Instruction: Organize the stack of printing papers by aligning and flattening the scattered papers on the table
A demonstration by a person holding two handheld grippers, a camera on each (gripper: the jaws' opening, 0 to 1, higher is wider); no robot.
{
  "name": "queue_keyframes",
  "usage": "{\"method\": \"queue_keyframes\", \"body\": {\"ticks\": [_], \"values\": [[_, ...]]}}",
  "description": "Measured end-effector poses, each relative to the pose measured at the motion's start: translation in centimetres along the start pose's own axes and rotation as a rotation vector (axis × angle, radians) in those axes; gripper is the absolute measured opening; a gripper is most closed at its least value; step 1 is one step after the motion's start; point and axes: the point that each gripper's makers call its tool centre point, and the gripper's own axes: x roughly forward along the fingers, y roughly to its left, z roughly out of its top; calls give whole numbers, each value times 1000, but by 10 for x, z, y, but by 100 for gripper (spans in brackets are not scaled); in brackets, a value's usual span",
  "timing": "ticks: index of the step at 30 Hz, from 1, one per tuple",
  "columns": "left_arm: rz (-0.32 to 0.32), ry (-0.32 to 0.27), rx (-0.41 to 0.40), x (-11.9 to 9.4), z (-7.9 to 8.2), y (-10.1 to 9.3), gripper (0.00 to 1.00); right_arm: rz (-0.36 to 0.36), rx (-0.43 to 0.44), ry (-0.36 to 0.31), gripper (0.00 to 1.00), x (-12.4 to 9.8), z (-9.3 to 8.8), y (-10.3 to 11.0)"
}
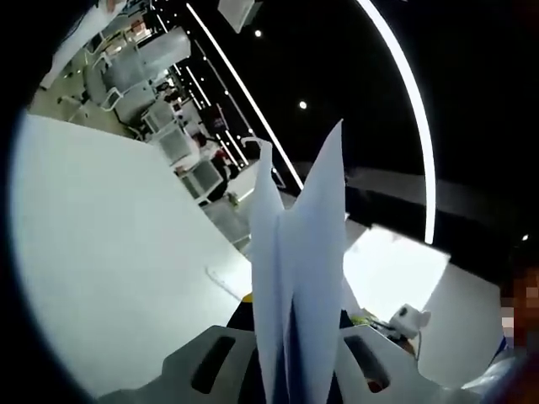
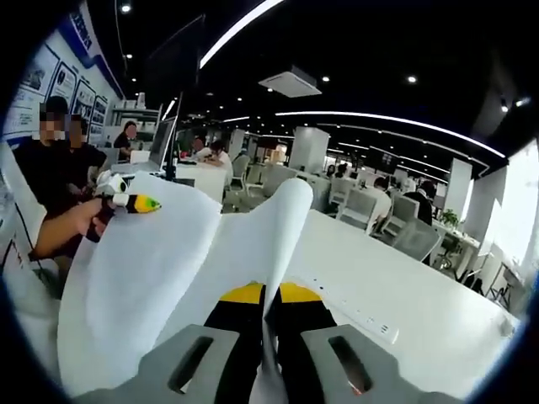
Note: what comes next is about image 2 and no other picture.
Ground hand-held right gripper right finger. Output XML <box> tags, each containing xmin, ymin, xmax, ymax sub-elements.
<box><xmin>273</xmin><ymin>281</ymin><xmax>399</xmax><ymax>404</ymax></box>

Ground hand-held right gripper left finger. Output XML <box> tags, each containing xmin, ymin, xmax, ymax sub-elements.
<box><xmin>139</xmin><ymin>282</ymin><xmax>266</xmax><ymax>404</ymax></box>

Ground person's left hand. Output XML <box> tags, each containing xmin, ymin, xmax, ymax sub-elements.
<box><xmin>77</xmin><ymin>197</ymin><xmax>115</xmax><ymax>244</ymax></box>

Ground table power socket strip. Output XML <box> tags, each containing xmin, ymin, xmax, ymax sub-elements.
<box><xmin>294</xmin><ymin>275</ymin><xmax>400</xmax><ymax>344</ymax></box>

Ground silver laptop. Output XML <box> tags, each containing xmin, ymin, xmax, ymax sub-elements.
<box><xmin>109</xmin><ymin>115</ymin><xmax>180</xmax><ymax>176</ymax></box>

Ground white office desk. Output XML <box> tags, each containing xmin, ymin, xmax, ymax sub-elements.
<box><xmin>174</xmin><ymin>162</ymin><xmax>231</xmax><ymax>205</ymax></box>

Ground white storage shelf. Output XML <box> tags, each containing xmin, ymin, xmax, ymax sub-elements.
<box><xmin>109</xmin><ymin>92</ymin><xmax>163</xmax><ymax>140</ymax></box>

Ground white table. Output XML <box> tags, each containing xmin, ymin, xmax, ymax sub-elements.
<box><xmin>218</xmin><ymin>208</ymin><xmax>523</xmax><ymax>401</ymax></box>

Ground group of white office chairs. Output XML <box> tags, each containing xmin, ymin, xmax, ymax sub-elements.
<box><xmin>229</xmin><ymin>153</ymin><xmax>494</xmax><ymax>291</ymax></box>

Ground white square pillar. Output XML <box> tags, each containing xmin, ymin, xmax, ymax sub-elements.
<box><xmin>292</xmin><ymin>125</ymin><xmax>329</xmax><ymax>169</ymax></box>
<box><xmin>446</xmin><ymin>157</ymin><xmax>475</xmax><ymax>215</ymax></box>

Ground green potted plant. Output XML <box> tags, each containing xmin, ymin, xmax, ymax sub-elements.
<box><xmin>440</xmin><ymin>208</ymin><xmax>462</xmax><ymax>229</ymax></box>

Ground ceiling air conditioner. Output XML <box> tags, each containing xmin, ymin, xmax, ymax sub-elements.
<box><xmin>257</xmin><ymin>65</ymin><xmax>323</xmax><ymax>99</ymax></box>

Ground wide ceiling light strip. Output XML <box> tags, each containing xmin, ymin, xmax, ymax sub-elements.
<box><xmin>199</xmin><ymin>0</ymin><xmax>286</xmax><ymax>71</ymax></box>

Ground thin ceiling light strip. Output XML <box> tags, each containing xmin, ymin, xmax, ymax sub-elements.
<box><xmin>274</xmin><ymin>110</ymin><xmax>506</xmax><ymax>159</ymax></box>

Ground blue white wall posters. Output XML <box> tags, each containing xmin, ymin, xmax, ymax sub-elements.
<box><xmin>2</xmin><ymin>8</ymin><xmax>127</xmax><ymax>144</ymax></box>

